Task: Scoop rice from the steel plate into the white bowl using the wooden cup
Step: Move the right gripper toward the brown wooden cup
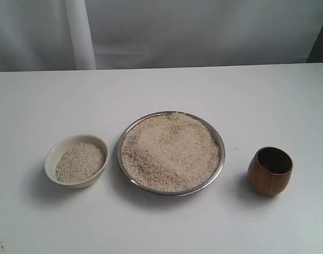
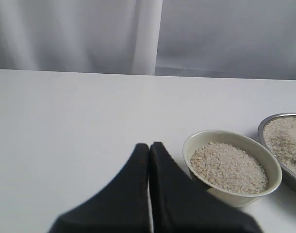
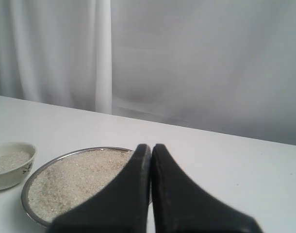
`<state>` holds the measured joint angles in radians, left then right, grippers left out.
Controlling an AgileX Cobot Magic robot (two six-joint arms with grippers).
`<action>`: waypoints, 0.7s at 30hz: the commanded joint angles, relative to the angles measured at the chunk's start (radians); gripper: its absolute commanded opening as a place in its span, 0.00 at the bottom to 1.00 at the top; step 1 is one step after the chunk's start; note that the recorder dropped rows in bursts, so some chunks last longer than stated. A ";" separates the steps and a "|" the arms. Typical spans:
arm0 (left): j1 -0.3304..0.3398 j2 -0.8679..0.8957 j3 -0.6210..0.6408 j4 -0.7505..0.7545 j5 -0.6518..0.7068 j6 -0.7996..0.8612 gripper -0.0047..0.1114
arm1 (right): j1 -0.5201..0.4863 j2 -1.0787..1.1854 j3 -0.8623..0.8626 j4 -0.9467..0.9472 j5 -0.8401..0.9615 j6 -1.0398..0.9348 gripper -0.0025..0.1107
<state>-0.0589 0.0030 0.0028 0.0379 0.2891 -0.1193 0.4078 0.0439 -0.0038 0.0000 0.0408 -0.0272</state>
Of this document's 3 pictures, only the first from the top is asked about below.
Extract brown wooden cup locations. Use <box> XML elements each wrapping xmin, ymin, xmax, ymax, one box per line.
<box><xmin>247</xmin><ymin>147</ymin><xmax>293</xmax><ymax>196</ymax></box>

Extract rice in steel tray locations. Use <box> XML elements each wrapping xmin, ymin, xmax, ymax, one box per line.
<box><xmin>121</xmin><ymin>112</ymin><xmax>220</xmax><ymax>193</ymax></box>

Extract rice in cream bowl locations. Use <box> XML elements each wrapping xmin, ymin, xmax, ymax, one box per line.
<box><xmin>55</xmin><ymin>143</ymin><xmax>105</xmax><ymax>183</ymax></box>

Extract cream ceramic bowl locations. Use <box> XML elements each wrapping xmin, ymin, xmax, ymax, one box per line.
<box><xmin>44</xmin><ymin>134</ymin><xmax>110</xmax><ymax>189</ymax></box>

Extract round steel tray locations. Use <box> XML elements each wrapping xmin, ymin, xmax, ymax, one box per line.
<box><xmin>116</xmin><ymin>111</ymin><xmax>226</xmax><ymax>196</ymax></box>

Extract white backdrop curtain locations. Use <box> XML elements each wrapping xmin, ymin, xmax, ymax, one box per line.
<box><xmin>0</xmin><ymin>1</ymin><xmax>323</xmax><ymax>71</ymax></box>

